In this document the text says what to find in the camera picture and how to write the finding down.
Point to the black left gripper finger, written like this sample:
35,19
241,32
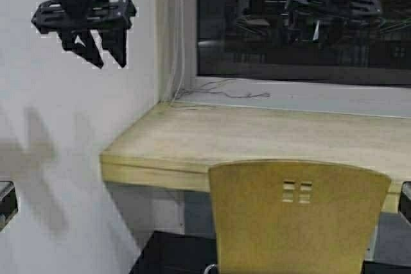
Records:
82,44
115,42

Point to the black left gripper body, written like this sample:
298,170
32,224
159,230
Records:
101,15

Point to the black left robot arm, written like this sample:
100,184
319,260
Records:
75,20

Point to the long wooden counter table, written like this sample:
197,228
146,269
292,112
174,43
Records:
173,146

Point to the left base corner block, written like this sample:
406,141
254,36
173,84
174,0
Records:
9,203

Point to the base corner block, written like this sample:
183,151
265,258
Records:
9,203
404,206

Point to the dark glass window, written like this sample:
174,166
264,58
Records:
348,42

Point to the right base corner block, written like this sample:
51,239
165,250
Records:
404,206

